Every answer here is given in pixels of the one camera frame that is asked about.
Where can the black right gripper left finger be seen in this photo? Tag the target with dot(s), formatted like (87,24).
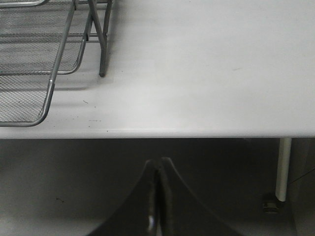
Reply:
(138,215)

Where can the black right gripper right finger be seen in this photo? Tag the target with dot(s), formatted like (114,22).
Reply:
(181,213)

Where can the silver mesh tray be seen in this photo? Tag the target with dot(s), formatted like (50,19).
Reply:
(25,97)
(30,37)

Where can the white table leg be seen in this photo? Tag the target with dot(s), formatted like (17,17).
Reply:
(283,168)

